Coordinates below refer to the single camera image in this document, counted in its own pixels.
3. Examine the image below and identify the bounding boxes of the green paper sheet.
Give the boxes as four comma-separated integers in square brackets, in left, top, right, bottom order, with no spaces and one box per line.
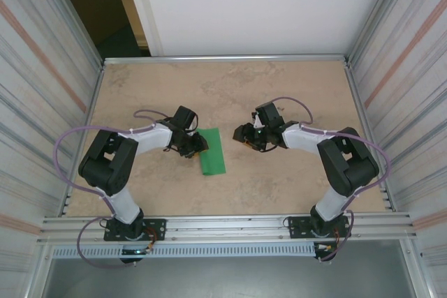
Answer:
[196,126,227,176]

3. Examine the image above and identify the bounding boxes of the grey metal sheet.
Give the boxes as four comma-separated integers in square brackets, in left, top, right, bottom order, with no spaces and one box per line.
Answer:
[41,258,416,298]

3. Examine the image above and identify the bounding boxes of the small circuit board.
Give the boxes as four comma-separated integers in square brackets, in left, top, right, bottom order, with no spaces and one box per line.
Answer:
[120,247,152,256]

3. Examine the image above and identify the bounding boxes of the aluminium table edge rail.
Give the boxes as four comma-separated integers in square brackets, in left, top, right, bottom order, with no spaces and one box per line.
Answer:
[61,62,106,218]
[344,60,397,212]
[102,54,351,66]

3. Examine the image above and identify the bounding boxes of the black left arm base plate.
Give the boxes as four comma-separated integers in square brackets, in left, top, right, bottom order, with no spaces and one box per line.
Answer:
[103,217,167,243]

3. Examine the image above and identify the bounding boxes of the long aluminium mounting rail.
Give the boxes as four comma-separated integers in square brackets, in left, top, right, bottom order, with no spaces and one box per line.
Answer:
[36,211,419,245]

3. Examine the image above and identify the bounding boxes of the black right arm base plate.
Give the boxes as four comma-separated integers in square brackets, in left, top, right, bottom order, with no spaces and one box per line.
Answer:
[288,216,350,239]

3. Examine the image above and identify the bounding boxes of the red orange base wires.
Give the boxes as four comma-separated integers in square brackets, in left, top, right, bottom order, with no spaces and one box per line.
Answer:
[323,228,345,254]
[143,228,159,254]

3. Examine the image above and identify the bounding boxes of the slotted grey cable duct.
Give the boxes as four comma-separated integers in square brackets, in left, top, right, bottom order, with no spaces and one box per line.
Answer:
[51,244,317,260]

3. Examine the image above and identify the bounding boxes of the white door frame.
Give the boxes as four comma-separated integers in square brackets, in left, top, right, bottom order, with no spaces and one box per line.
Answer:
[108,0,164,57]

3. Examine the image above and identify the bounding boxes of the corrugated enclosure side panel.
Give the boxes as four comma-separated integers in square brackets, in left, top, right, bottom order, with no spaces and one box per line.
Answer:
[349,0,447,278]
[0,0,105,274]

